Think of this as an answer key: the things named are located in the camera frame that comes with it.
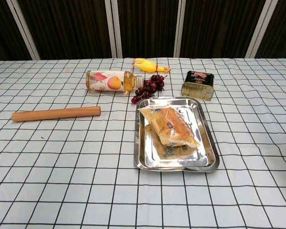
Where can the packaged bread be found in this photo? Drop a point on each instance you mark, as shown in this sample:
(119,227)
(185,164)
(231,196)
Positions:
(174,126)

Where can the stainless steel tray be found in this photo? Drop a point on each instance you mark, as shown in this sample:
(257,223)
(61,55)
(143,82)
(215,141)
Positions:
(205,152)

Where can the dark red grape bunch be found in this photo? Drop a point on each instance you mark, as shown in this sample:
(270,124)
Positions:
(149,87)

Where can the peach juice bottle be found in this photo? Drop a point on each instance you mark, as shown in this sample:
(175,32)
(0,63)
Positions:
(109,81)

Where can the yellow rubber chicken toy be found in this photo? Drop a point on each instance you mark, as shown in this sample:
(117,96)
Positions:
(149,65)

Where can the black luncheon meat can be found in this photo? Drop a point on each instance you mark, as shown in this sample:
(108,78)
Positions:
(198,84)

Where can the dark folding screen with white frames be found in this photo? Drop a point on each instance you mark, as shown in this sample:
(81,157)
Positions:
(143,28)

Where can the wooden rolling pin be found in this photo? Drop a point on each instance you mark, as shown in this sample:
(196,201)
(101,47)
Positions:
(56,114)

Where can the white black checked tablecloth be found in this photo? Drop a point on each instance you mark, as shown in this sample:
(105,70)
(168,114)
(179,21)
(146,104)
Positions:
(62,179)

